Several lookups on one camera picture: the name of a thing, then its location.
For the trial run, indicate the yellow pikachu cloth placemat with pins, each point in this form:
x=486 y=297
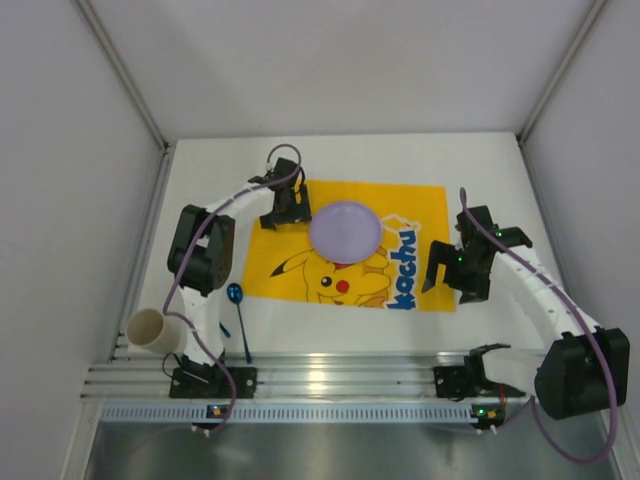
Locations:
x=281 y=264

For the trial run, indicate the blue metallic spoon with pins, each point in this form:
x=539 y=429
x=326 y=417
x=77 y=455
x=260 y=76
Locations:
x=235 y=295

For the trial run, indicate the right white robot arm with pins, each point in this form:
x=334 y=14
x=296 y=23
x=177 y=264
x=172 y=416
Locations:
x=585 y=367

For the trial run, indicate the beige paper cup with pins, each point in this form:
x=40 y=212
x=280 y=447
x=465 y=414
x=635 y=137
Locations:
x=151 y=331

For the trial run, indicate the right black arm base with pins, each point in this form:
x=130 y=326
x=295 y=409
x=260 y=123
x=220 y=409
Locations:
x=468 y=380

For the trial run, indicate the slotted grey cable duct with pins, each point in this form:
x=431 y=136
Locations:
x=303 y=413

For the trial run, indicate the aluminium mounting rail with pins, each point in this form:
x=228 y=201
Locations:
x=297 y=377

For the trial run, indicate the blue metallic fork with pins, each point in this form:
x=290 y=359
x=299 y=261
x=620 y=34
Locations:
x=224 y=331

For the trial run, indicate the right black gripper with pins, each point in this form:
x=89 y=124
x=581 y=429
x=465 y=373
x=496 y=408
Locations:
x=455 y=265

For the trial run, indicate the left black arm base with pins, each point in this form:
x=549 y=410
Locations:
x=191 y=380

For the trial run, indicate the purple plastic plate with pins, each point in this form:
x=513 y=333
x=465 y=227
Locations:
x=345 y=232

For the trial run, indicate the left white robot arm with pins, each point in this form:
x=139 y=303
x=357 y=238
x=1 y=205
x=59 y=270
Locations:
x=202 y=262

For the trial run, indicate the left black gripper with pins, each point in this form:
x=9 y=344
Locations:
x=286 y=216

